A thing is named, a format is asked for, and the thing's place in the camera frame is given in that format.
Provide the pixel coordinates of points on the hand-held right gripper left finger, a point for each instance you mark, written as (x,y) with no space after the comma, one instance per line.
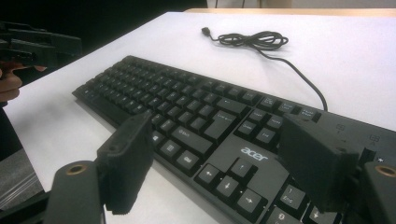
(124,161)

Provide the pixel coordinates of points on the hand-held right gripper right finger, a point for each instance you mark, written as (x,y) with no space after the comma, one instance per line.
(314,158)

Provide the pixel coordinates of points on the black computer keyboard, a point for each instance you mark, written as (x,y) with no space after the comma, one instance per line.
(224,146)

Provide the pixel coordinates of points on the white table cover board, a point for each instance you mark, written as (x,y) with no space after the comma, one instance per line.
(342,68)

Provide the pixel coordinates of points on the aluminium floor rail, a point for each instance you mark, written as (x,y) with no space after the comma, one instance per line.
(18,189)

